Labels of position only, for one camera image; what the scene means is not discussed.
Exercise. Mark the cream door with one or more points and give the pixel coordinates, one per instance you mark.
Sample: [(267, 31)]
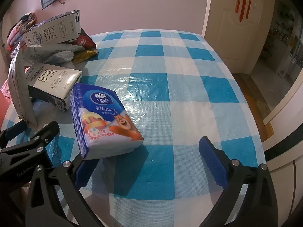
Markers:
[(227, 28)]

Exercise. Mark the pile of folded clothes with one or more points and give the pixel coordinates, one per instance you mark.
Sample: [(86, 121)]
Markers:
[(21, 28)]

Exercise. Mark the yellow bread packet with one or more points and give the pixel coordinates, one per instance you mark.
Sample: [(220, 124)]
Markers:
[(106, 118)]

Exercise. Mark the red snack packet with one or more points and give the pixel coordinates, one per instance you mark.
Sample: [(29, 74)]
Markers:
[(86, 41)]

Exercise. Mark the white milk carton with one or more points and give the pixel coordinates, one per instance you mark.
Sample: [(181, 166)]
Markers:
[(52, 80), (52, 32)]

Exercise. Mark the blue checked tablecloth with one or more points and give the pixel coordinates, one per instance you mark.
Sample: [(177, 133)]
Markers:
[(184, 99)]

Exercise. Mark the yellow snack packet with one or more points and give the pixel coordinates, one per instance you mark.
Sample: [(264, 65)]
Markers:
[(84, 55)]

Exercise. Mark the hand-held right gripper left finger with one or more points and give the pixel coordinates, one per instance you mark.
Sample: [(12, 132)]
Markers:
[(82, 172)]

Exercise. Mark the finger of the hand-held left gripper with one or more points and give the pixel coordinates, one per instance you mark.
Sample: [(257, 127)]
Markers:
[(45, 134), (11, 132)]

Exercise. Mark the red knot wall decoration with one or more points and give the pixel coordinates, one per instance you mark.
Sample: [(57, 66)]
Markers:
[(246, 2)]

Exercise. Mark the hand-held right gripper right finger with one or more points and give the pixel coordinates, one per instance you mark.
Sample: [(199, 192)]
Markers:
[(213, 163)]

